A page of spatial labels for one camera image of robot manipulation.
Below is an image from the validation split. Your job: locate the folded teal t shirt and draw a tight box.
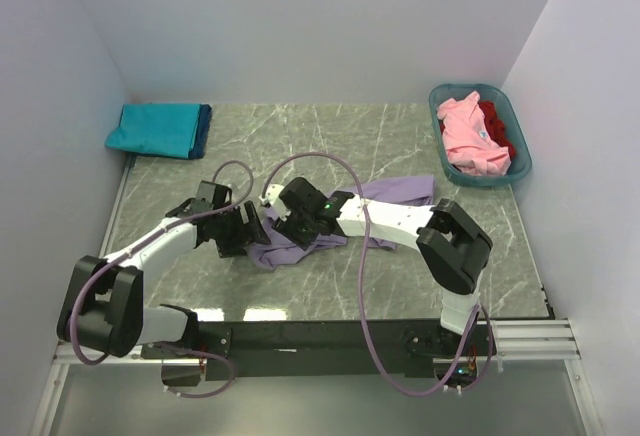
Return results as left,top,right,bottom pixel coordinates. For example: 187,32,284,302
105,103,200,159

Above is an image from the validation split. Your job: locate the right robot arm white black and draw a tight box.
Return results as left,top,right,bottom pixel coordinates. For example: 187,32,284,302
261,177,493,357

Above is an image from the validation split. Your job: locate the red t shirt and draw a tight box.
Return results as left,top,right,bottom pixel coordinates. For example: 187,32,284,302
478,100,517,160

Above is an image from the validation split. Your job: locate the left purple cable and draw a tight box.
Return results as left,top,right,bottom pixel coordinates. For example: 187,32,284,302
64,159,255,400

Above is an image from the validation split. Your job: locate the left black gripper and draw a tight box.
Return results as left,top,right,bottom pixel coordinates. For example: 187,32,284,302
213,201,270,258

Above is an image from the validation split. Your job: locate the folded dark blue t shirt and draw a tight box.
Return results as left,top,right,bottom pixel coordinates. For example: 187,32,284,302
189,104,212,159

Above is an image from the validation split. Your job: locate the black base beam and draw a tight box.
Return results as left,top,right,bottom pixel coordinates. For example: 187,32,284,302
139,319,496,382

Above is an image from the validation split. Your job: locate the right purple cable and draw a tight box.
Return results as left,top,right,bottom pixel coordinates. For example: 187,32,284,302
262,152,496,398

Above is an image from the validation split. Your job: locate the purple t shirt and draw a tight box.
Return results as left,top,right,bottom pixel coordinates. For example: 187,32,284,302
246,174,436,270

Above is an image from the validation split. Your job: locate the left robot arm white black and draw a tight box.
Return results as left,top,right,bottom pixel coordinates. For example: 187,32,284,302
56,181,270,365

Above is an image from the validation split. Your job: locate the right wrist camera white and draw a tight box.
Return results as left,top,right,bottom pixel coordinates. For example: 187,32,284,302
259,184,287,212

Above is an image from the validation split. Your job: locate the pink t shirt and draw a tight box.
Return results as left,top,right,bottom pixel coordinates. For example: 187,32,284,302
436,91,512,176

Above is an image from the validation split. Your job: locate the teal plastic basket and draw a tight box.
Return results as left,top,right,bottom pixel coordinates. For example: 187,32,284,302
428,83,532,187

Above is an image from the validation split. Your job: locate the purple cable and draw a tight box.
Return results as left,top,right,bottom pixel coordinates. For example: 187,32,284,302
262,152,496,398
64,159,255,400

